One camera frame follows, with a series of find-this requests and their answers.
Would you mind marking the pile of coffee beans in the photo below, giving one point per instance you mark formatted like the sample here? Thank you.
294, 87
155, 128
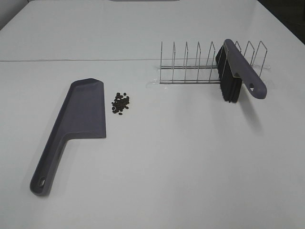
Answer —
120, 102

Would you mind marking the grey plastic dustpan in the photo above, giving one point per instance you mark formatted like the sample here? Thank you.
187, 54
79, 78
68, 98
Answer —
82, 116

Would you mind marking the metal wire dish rack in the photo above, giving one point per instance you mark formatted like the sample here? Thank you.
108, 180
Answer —
193, 66

